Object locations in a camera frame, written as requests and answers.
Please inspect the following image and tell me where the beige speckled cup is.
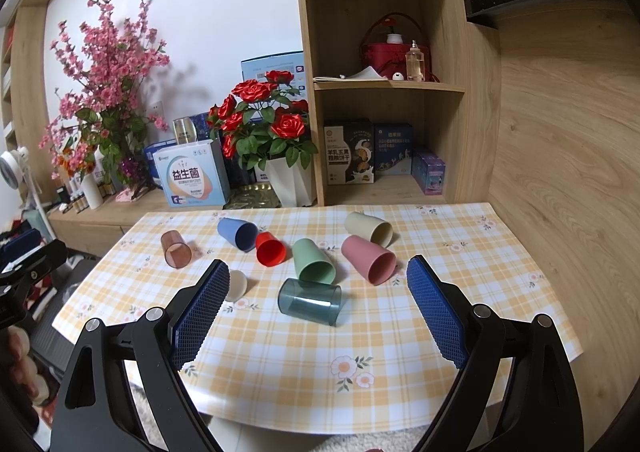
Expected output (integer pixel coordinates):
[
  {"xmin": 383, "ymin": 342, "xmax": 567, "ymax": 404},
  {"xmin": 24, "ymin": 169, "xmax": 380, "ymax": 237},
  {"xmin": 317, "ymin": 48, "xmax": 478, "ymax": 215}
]
[{"xmin": 345, "ymin": 212, "xmax": 394, "ymax": 247}]

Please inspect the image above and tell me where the brown transparent cup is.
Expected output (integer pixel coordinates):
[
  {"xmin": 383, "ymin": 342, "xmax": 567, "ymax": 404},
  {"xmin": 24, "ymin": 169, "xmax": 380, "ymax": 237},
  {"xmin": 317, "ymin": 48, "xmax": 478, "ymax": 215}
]
[{"xmin": 160, "ymin": 230, "xmax": 193, "ymax": 269}]

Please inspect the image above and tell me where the pink cup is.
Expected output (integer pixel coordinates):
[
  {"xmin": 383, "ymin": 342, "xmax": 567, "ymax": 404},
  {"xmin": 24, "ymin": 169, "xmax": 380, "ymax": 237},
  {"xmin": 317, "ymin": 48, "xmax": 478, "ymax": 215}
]
[{"xmin": 341, "ymin": 235, "xmax": 397, "ymax": 287}]

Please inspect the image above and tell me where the white cup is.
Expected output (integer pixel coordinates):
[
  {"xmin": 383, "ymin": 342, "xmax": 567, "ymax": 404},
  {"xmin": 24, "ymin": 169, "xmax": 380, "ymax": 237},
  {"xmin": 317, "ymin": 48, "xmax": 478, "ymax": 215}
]
[{"xmin": 226, "ymin": 270, "xmax": 247, "ymax": 303}]

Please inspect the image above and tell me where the teal transparent cup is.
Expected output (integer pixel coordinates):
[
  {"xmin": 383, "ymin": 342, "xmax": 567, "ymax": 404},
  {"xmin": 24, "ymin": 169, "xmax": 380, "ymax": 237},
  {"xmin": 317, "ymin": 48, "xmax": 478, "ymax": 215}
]
[{"xmin": 278, "ymin": 279, "xmax": 343, "ymax": 327}]

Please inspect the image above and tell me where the blue cup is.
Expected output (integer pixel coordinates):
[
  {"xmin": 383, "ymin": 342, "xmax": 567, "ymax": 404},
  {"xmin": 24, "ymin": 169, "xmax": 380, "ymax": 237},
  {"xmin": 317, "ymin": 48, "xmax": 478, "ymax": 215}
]
[{"xmin": 217, "ymin": 217, "xmax": 258, "ymax": 253}]

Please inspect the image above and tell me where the red cup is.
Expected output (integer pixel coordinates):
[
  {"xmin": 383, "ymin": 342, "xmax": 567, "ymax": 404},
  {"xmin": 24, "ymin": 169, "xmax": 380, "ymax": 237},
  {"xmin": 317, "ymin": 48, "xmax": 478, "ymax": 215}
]
[{"xmin": 255, "ymin": 231, "xmax": 288, "ymax": 267}]

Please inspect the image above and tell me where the green cup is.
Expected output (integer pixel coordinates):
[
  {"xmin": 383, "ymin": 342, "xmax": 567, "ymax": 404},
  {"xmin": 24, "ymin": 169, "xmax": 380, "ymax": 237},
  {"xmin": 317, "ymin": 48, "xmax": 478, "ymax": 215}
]
[{"xmin": 292, "ymin": 238, "xmax": 336, "ymax": 284}]

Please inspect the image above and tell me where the person's left hand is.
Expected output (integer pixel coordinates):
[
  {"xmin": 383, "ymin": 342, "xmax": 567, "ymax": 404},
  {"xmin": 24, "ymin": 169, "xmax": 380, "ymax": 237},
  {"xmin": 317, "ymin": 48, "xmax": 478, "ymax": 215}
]
[{"xmin": 1, "ymin": 325, "xmax": 50, "ymax": 406}]

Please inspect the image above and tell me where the wooden low cabinet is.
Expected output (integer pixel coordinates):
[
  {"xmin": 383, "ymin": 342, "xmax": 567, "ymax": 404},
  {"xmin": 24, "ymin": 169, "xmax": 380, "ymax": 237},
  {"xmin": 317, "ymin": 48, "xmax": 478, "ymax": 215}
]
[{"xmin": 48, "ymin": 190, "xmax": 169, "ymax": 257}]

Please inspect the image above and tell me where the white desk fan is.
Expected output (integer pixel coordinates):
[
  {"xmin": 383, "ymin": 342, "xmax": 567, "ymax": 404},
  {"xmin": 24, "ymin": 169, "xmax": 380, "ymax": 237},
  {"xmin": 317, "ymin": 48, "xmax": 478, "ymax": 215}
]
[{"xmin": 1, "ymin": 146, "xmax": 56, "ymax": 241}]

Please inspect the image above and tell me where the white cylindrical vase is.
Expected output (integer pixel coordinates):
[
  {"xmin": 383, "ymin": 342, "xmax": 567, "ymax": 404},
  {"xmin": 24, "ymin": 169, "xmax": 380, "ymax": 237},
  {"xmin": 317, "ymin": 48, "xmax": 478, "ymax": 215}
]
[{"xmin": 81, "ymin": 173, "xmax": 103, "ymax": 209}]

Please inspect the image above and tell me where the light blue probiotic box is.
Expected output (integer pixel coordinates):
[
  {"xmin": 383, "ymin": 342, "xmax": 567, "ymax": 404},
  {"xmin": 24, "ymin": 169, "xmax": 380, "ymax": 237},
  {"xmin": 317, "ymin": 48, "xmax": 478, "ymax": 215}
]
[{"xmin": 154, "ymin": 140, "xmax": 231, "ymax": 209}]

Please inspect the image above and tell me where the yellow plaid tablecloth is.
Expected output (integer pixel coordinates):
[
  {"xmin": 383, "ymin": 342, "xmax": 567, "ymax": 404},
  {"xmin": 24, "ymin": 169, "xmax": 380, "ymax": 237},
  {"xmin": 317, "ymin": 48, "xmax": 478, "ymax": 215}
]
[{"xmin": 54, "ymin": 203, "xmax": 582, "ymax": 435}]

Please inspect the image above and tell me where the pink blossom flower arrangement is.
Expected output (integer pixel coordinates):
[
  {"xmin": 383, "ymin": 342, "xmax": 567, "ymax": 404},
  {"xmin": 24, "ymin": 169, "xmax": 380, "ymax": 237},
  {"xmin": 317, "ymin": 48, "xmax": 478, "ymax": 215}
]
[{"xmin": 39, "ymin": 0, "xmax": 170, "ymax": 198}]

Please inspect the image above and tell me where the purple small box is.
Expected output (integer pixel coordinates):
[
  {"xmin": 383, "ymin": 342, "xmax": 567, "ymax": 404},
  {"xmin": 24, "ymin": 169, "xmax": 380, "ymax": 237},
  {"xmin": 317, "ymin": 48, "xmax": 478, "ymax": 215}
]
[{"xmin": 411, "ymin": 152, "xmax": 446, "ymax": 195}]

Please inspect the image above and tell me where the dark blue box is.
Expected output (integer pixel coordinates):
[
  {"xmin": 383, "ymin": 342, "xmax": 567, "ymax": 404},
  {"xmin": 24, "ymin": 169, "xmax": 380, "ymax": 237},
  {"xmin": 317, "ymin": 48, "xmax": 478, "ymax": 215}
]
[{"xmin": 374, "ymin": 123, "xmax": 413, "ymax": 179}]

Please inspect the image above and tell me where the red rose plant white pot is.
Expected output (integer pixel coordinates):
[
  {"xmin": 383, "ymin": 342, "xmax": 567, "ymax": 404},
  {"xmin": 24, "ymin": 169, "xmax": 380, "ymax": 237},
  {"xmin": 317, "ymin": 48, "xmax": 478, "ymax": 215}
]
[{"xmin": 206, "ymin": 70, "xmax": 318, "ymax": 207}]

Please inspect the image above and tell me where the dark cookie box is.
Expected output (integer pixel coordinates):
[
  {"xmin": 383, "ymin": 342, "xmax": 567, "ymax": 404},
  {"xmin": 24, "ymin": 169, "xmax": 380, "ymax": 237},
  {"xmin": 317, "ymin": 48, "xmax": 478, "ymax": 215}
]
[{"xmin": 324, "ymin": 119, "xmax": 375, "ymax": 186}]

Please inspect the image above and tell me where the wooden shelf unit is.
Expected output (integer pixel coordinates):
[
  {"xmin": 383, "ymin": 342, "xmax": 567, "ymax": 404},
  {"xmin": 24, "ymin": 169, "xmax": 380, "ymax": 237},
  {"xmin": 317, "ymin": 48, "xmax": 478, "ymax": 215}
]
[{"xmin": 299, "ymin": 0, "xmax": 500, "ymax": 206}]

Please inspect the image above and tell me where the glass perfume bottle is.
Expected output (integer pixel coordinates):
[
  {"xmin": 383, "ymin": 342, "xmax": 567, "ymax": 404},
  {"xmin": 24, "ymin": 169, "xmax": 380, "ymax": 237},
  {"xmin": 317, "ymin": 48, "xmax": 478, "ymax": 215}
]
[{"xmin": 406, "ymin": 41, "xmax": 426, "ymax": 82}]

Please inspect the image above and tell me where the red basket on shelf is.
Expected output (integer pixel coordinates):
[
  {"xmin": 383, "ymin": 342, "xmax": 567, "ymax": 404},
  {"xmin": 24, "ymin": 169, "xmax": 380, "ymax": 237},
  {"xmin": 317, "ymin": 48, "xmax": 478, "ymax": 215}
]
[{"xmin": 358, "ymin": 12, "xmax": 439, "ymax": 82}]

